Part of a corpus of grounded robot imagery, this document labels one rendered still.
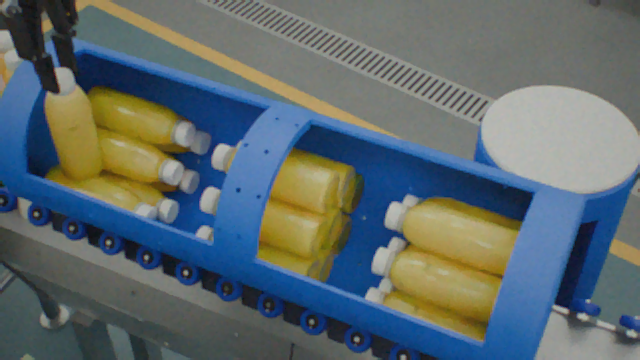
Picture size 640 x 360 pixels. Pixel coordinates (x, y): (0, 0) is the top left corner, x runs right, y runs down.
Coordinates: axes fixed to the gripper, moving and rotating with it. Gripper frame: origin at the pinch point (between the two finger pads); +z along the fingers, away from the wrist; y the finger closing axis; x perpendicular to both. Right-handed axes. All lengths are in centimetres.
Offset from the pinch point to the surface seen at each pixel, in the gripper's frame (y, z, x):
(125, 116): 8.4, 15.5, -3.5
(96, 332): -2, 70, 7
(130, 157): 4.0, 19.7, -6.7
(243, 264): -8.4, 18.7, -34.6
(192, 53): 151, 129, 83
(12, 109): -3.7, 8.7, 7.7
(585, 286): 38, 53, -81
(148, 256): -4.9, 31.4, -14.1
